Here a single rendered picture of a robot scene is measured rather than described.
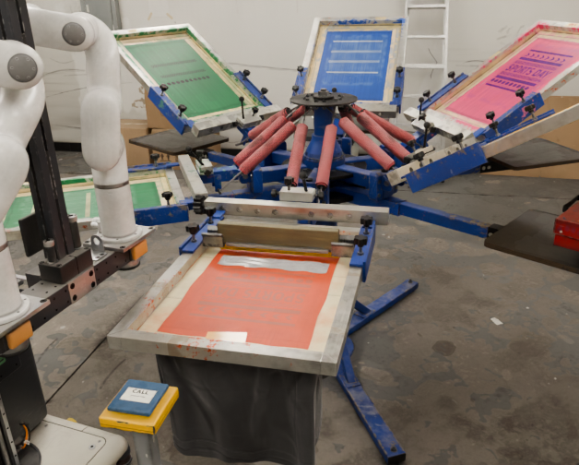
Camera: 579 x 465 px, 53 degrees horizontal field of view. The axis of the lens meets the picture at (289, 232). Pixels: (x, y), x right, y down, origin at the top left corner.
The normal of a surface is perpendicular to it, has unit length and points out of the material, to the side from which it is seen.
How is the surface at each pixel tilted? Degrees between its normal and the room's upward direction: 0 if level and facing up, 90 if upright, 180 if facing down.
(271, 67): 90
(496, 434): 0
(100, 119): 90
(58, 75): 90
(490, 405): 0
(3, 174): 91
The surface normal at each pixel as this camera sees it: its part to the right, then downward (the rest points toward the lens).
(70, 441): -0.03, -0.91
